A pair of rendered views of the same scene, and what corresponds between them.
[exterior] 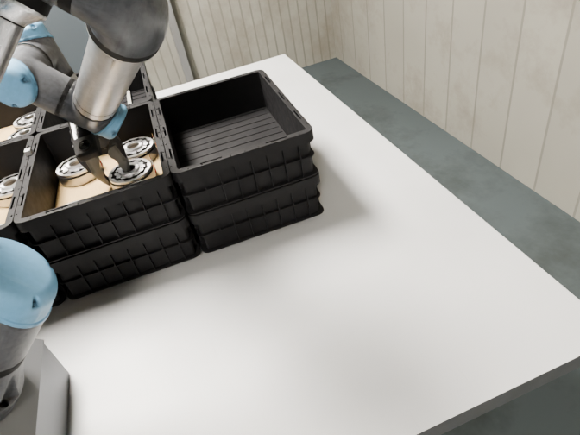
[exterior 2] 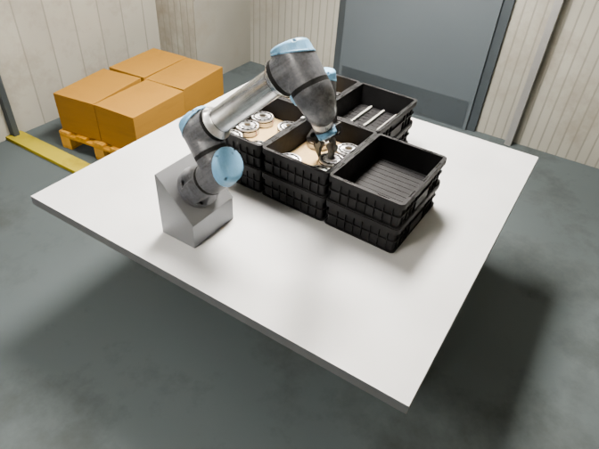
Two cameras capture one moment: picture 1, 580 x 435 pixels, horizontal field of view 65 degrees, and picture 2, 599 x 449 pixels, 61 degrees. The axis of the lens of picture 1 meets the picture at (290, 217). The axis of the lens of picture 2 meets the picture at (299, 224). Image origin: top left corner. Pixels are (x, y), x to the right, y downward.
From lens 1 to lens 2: 1.00 m
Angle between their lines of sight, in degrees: 33
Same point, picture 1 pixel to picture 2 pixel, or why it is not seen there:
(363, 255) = (376, 284)
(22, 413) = (203, 211)
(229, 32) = (579, 107)
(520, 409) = not seen: outside the picture
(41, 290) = (231, 176)
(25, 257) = (237, 162)
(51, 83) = not seen: hidden behind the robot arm
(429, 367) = (328, 335)
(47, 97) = not seen: hidden behind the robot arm
